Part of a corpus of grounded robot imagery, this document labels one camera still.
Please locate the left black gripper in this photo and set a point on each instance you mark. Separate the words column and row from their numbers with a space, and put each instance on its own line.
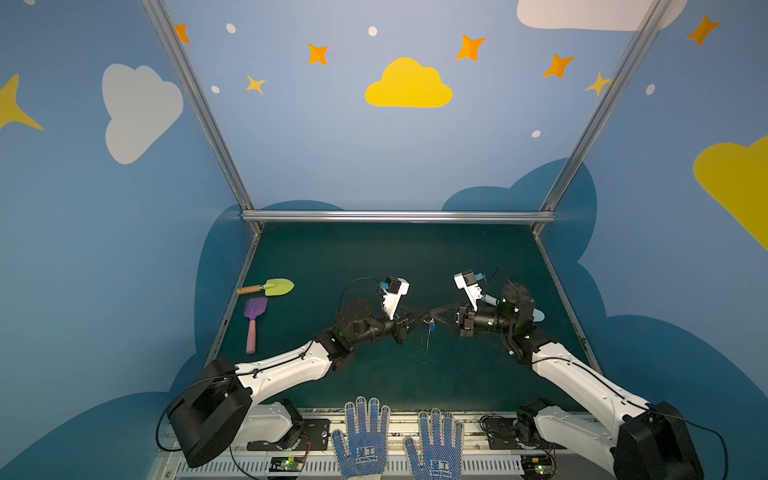
column 401, row 327

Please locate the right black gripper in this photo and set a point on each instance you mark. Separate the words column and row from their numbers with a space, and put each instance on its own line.
column 465, row 321

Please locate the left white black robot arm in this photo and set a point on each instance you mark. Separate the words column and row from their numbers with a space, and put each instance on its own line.
column 224, row 403

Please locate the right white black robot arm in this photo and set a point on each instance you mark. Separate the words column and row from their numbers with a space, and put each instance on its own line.
column 628, row 436

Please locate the light blue toy spatula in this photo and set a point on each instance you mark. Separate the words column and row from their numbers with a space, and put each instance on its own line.
column 538, row 315

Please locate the right blue dotted work glove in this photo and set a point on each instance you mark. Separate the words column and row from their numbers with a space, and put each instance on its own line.
column 439, row 453

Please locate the blue dotted work glove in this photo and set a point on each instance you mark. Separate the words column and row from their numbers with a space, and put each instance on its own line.
column 439, row 453
column 362, row 451

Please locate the left blue dotted work glove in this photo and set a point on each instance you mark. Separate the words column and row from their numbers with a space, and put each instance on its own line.
column 362, row 451

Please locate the purple toy spatula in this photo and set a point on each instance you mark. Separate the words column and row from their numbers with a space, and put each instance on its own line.
column 254, row 308

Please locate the right green circuit board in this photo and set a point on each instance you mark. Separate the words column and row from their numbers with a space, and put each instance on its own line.
column 537, row 465

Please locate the green circuit board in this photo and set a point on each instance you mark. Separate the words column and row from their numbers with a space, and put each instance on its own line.
column 288, row 465
column 537, row 465

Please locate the left green circuit board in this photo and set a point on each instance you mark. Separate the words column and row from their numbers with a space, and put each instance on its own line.
column 288, row 465

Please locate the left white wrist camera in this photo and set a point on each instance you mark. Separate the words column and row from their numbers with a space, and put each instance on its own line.
column 392, row 289

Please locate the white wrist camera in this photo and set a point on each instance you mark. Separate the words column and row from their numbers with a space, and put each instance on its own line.
column 469, row 282
column 392, row 289

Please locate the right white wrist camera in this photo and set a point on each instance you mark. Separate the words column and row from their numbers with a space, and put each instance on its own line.
column 469, row 282

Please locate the horizontal aluminium frame bar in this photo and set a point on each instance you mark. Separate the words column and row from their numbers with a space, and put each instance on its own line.
column 442, row 217

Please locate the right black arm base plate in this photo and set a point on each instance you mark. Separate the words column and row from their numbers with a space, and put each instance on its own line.
column 506, row 433

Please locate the green toy spatula wooden handle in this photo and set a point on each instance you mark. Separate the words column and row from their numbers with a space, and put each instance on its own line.
column 272, row 287

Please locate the front aluminium rail base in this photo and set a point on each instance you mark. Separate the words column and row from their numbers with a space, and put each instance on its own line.
column 478, row 460

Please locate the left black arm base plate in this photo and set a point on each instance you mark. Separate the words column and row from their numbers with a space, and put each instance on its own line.
column 312, row 434

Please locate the left aluminium frame post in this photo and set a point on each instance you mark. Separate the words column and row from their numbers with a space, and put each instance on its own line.
column 161, row 20

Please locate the aluminium frame post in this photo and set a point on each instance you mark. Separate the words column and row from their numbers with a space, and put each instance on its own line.
column 638, row 47
column 161, row 20

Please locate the right aluminium frame post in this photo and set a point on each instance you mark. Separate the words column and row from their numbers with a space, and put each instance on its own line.
column 638, row 47

